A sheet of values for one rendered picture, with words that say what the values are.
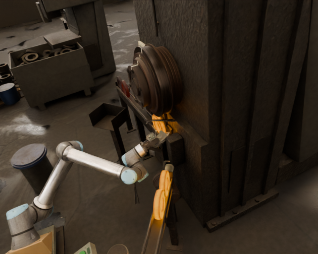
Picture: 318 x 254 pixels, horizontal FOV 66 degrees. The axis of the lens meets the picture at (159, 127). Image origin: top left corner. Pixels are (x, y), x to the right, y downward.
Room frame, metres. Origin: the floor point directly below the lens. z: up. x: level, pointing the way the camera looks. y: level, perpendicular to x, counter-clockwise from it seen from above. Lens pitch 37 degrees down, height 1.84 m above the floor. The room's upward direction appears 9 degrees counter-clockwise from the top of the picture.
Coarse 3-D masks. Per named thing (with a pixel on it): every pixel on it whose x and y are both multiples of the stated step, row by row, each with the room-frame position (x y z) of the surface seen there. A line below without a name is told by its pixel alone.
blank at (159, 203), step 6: (156, 192) 0.83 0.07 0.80; (162, 192) 0.84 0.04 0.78; (156, 198) 0.79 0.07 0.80; (162, 198) 0.82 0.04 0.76; (156, 204) 0.77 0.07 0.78; (162, 204) 0.82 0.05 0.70; (156, 210) 0.75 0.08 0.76; (162, 210) 0.79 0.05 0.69; (156, 216) 0.73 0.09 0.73; (162, 216) 0.76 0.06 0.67
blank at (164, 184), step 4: (164, 172) 0.97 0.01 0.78; (168, 172) 1.01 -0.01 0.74; (160, 176) 0.95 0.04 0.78; (164, 176) 0.94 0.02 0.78; (168, 176) 1.00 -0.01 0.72; (160, 180) 0.93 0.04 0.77; (164, 180) 0.92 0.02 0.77; (168, 180) 0.98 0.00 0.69; (160, 184) 0.91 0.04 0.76; (164, 184) 0.90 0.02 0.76; (168, 184) 0.97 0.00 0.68; (160, 188) 0.89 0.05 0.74; (164, 188) 0.89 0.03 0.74; (168, 188) 0.95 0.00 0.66
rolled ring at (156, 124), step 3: (153, 114) 1.51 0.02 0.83; (153, 117) 1.51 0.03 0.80; (156, 117) 1.45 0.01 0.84; (159, 117) 1.45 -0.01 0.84; (153, 123) 1.53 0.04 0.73; (156, 123) 1.53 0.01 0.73; (159, 123) 1.41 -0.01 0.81; (162, 123) 1.41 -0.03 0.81; (156, 126) 1.51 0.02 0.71; (159, 126) 1.52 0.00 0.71; (162, 126) 1.39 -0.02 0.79; (156, 129) 1.50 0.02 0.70; (159, 129) 1.50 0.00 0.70; (162, 129) 1.39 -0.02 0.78; (165, 129) 1.39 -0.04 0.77; (159, 132) 1.47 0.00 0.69; (165, 132) 1.39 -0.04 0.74
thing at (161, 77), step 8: (136, 48) 1.55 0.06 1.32; (144, 48) 1.47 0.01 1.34; (152, 48) 1.45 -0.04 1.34; (152, 56) 1.38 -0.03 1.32; (152, 64) 1.32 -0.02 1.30; (160, 64) 1.34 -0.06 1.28; (160, 72) 1.30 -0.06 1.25; (160, 80) 1.27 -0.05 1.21; (168, 80) 1.28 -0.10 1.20; (160, 88) 1.25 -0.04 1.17; (168, 88) 1.27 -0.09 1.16; (160, 96) 1.27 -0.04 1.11; (168, 96) 1.26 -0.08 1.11; (168, 104) 1.27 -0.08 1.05; (152, 112) 1.46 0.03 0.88; (160, 112) 1.31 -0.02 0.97
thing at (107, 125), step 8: (104, 104) 2.00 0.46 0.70; (96, 112) 1.91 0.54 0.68; (104, 112) 1.98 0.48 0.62; (112, 112) 1.96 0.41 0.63; (120, 112) 1.79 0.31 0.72; (96, 120) 1.89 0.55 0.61; (104, 120) 1.90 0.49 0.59; (112, 120) 1.70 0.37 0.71; (120, 120) 1.77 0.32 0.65; (104, 128) 1.77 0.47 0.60; (112, 128) 1.74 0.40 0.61; (112, 136) 1.82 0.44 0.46; (120, 136) 1.83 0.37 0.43; (120, 144) 1.81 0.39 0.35; (120, 152) 1.80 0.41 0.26; (120, 160) 1.82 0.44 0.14
